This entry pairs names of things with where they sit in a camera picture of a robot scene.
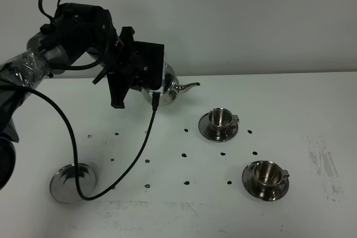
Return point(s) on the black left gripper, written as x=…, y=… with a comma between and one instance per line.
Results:
x=118, y=67

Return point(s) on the stainless steel teapot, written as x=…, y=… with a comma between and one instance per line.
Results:
x=171, y=87

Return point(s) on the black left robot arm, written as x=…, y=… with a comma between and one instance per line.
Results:
x=78, y=37

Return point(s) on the far stainless steel saucer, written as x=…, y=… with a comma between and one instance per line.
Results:
x=214, y=135

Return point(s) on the stainless steel saucer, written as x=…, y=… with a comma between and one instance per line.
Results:
x=262, y=194
x=214, y=135

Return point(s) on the far stainless steel teacup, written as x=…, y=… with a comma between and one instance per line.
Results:
x=221, y=119

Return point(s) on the stainless steel teacup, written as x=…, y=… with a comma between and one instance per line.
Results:
x=268, y=175
x=221, y=119

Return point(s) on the steel teapot saucer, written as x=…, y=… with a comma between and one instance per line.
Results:
x=63, y=187

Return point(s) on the near stainless steel saucer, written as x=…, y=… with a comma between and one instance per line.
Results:
x=262, y=194

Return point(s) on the near stainless steel teacup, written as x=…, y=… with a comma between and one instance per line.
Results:
x=268, y=175

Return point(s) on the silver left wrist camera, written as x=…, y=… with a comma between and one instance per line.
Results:
x=149, y=66

